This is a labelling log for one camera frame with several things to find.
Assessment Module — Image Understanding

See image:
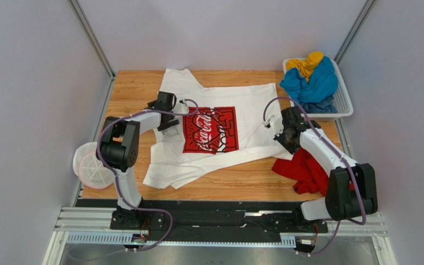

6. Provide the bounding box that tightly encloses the white Coca-Cola print t-shirt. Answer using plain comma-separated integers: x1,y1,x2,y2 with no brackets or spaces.
144,69,292,189

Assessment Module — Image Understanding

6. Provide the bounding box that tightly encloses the white mesh laundry bag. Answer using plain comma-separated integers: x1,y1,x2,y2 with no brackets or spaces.
72,142,114,189

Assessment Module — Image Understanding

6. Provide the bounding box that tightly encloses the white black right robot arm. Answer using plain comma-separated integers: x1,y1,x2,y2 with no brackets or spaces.
272,107,378,225

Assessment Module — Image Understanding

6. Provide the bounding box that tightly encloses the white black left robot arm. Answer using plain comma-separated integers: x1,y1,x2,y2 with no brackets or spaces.
95,92,179,230

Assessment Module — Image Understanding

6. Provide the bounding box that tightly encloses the dark blue denim garment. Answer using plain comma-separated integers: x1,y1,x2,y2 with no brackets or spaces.
301,96,337,114

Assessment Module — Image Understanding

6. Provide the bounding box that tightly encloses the blue t-shirt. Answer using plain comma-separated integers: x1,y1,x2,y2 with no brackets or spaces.
280,56,338,104

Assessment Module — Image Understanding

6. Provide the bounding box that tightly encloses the white plastic laundry basket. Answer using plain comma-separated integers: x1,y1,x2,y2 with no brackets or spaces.
282,57,354,123

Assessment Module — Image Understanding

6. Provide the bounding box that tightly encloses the yellow t-shirt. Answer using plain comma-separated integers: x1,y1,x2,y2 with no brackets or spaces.
285,51,324,81

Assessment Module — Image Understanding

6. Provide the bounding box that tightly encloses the red t-shirt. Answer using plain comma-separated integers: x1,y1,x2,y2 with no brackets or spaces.
271,147,356,196

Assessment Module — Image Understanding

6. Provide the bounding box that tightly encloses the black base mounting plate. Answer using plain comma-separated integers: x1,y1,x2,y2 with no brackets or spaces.
75,199,328,243

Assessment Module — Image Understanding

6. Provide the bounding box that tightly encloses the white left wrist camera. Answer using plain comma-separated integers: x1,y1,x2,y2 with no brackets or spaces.
172,100,189,116

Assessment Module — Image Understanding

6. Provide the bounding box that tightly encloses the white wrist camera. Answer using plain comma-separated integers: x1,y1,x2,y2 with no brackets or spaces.
263,115,284,135
172,100,189,116

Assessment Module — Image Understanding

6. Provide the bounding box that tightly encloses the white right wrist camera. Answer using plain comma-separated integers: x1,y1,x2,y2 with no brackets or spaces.
263,115,284,135

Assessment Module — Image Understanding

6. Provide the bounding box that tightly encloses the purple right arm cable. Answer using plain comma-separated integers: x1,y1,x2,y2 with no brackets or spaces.
262,96,367,257

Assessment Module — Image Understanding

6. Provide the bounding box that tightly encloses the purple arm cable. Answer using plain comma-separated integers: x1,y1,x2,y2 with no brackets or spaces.
95,98,200,253
262,96,367,257

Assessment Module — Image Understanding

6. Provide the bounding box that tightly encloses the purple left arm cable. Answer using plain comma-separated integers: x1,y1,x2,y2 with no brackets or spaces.
95,98,200,253

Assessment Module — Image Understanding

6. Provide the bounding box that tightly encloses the aluminium corner post right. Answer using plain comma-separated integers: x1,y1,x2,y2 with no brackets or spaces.
334,0,378,64

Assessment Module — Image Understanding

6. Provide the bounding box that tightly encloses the aluminium corner post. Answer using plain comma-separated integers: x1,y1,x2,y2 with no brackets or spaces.
67,0,116,80
334,0,378,64

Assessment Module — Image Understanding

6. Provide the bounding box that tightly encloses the aluminium corner post left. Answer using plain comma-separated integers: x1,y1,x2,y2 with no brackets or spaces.
67,0,116,80

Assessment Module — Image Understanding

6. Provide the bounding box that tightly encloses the aluminium frame rail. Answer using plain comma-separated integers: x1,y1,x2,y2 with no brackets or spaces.
55,207,388,247

